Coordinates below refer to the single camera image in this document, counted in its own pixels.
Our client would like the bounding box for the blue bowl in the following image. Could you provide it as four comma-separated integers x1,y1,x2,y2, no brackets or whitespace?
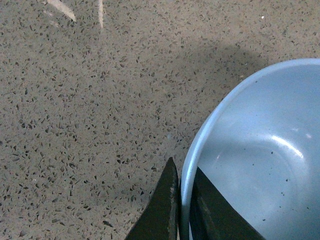
179,58,320,240

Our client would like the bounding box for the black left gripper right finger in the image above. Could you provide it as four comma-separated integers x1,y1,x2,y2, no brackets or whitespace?
189,168,264,240

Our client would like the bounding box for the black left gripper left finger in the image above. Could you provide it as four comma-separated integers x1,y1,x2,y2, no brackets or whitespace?
125,157,180,240

